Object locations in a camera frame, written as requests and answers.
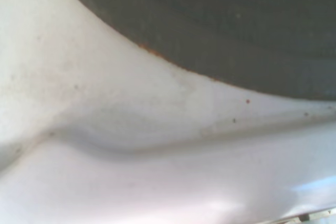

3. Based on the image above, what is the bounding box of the white electric stove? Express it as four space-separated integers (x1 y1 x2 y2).
0 0 336 224

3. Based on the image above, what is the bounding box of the black stove burner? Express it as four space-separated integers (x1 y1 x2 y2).
51 0 336 101

